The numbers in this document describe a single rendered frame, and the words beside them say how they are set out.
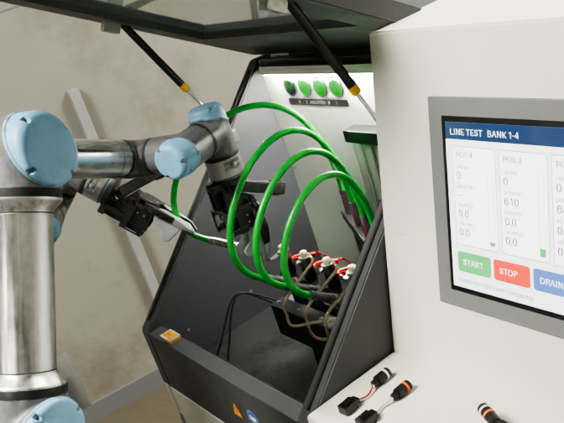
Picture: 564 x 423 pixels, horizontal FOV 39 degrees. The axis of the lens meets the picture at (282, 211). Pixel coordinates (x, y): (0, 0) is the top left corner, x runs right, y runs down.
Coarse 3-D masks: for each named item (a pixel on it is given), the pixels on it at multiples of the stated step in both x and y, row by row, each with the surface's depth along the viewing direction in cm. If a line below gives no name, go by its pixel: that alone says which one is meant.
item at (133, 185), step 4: (144, 176) 173; (148, 176) 173; (152, 176) 173; (156, 176) 173; (160, 176) 173; (132, 180) 173; (136, 180) 173; (140, 180) 173; (144, 180) 173; (148, 180) 173; (152, 180) 173; (124, 184) 174; (128, 184) 173; (132, 184) 173; (136, 184) 173; (140, 184) 173; (144, 184) 173; (120, 188) 174; (124, 188) 174; (128, 188) 174; (132, 188) 173; (136, 188) 173; (124, 192) 174; (128, 192) 174
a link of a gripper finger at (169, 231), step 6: (162, 210) 173; (156, 216) 174; (174, 216) 174; (156, 222) 174; (162, 222) 174; (168, 222) 174; (174, 222) 173; (180, 222) 173; (186, 222) 174; (162, 228) 174; (168, 228) 174; (174, 228) 174; (180, 228) 173; (186, 228) 174; (192, 228) 175; (162, 234) 174; (168, 234) 174; (174, 234) 174; (168, 240) 174
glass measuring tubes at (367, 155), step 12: (348, 132) 178; (360, 132) 175; (372, 132) 172; (360, 144) 180; (372, 144) 173; (360, 156) 180; (372, 156) 178; (360, 168) 182; (372, 168) 178; (372, 180) 184; (372, 192) 184; (372, 204) 185
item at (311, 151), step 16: (288, 160) 153; (336, 160) 159; (272, 192) 152; (352, 192) 164; (256, 224) 151; (368, 224) 166; (256, 240) 151; (256, 256) 152; (288, 288) 156; (304, 288) 159
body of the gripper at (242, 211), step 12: (228, 180) 162; (216, 192) 162; (228, 192) 164; (216, 204) 164; (228, 204) 164; (240, 204) 165; (252, 204) 166; (240, 216) 164; (252, 216) 166; (240, 228) 164
